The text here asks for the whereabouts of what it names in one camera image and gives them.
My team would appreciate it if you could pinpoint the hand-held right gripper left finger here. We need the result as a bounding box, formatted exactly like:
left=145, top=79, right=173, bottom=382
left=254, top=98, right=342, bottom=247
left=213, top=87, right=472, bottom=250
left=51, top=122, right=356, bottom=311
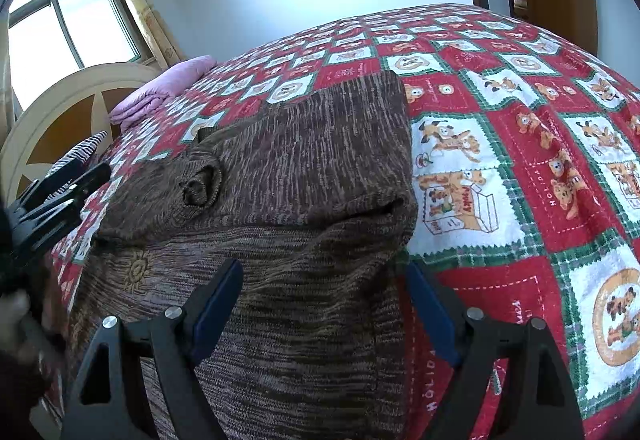
left=60, top=258, right=244, bottom=440

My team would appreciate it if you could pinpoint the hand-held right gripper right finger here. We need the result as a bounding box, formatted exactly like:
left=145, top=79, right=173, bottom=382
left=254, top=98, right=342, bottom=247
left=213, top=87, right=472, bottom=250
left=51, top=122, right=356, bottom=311
left=405, top=263, right=586, bottom=440

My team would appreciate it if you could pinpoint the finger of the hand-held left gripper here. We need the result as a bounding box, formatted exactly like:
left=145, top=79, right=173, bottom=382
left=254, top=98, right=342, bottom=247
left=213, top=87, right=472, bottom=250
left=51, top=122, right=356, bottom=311
left=10, top=162, right=112, bottom=243
left=20, top=156, right=87, bottom=208

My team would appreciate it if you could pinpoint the brown knit sweater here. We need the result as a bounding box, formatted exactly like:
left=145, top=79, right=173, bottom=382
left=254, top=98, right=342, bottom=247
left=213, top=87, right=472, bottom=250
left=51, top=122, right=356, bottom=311
left=65, top=70, right=422, bottom=440

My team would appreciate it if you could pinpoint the person's left hand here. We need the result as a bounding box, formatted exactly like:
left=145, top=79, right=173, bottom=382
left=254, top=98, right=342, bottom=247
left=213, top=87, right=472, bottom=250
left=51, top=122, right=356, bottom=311
left=0, top=293, right=58, bottom=371

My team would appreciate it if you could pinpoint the striped pillow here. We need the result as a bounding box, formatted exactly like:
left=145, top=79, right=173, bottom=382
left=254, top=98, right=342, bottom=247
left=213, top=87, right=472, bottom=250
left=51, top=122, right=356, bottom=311
left=45, top=130, right=110, bottom=181

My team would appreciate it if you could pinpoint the cream and brown headboard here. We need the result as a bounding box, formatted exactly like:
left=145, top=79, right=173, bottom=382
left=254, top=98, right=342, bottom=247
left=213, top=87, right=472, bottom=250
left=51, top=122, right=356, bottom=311
left=0, top=63, right=163, bottom=211

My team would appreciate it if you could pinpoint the red printed blanket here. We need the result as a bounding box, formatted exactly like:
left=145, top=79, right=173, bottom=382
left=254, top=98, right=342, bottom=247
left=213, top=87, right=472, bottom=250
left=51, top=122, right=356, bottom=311
left=40, top=3, right=640, bottom=440

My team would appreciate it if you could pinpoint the pink folded quilt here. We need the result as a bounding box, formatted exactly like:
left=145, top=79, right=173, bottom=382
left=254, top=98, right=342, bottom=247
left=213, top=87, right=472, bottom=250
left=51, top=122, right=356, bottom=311
left=109, top=55, right=218, bottom=128

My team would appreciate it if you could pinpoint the window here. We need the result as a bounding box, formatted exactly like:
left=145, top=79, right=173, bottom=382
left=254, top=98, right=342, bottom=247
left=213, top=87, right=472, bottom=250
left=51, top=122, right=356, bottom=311
left=5, top=0, right=156, bottom=111

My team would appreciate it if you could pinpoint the yellow patterned curtain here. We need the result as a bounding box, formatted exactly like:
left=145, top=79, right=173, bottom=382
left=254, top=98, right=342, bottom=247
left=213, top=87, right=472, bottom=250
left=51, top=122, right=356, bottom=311
left=97, top=0, right=188, bottom=71

